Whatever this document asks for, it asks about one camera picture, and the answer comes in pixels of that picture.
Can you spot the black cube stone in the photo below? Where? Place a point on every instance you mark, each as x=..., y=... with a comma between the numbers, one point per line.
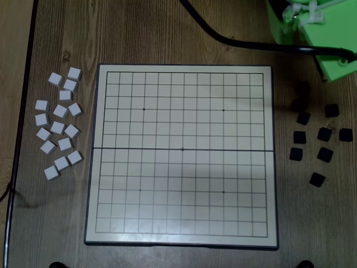
x=303, y=88
x=299, y=103
x=324, y=134
x=303, y=117
x=299, y=137
x=332, y=110
x=296, y=154
x=317, y=179
x=325, y=154
x=346, y=134

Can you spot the white folding go board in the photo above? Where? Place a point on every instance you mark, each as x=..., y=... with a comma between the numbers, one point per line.
x=181, y=223

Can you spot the green camera mount box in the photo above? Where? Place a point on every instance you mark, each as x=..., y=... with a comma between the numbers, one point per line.
x=334, y=33

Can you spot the black round stand foot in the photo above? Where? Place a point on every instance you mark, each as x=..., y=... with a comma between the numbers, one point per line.
x=305, y=264
x=58, y=265

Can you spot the white zip tie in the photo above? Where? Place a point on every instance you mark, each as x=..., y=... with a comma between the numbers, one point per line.
x=313, y=18

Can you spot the white cube stone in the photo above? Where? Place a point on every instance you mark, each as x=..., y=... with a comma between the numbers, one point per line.
x=65, y=144
x=72, y=131
x=52, y=172
x=42, y=119
x=44, y=134
x=74, y=73
x=70, y=85
x=55, y=79
x=57, y=127
x=42, y=105
x=75, y=109
x=60, y=110
x=61, y=163
x=75, y=157
x=48, y=147
x=65, y=95

